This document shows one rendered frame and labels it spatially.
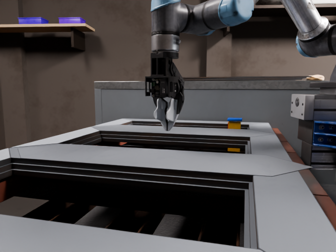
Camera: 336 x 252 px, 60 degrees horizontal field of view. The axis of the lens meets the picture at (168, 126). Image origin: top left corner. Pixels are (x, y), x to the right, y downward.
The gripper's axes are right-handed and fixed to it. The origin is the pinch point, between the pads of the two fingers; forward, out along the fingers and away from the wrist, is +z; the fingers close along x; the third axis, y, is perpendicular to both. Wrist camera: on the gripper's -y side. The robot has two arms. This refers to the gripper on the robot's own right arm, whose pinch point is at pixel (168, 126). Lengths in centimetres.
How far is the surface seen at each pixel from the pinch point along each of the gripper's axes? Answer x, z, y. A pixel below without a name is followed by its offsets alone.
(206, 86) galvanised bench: -10, -11, -66
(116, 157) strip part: -5.5, 5.8, 18.0
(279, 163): 30.4, 5.6, 7.6
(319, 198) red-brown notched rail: 38.0, 8.5, 18.0
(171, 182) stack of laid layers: 11.0, 8.4, 22.0
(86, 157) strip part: -12.2, 5.8, 20.6
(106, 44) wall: -201, -65, -241
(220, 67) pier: -63, -35, -284
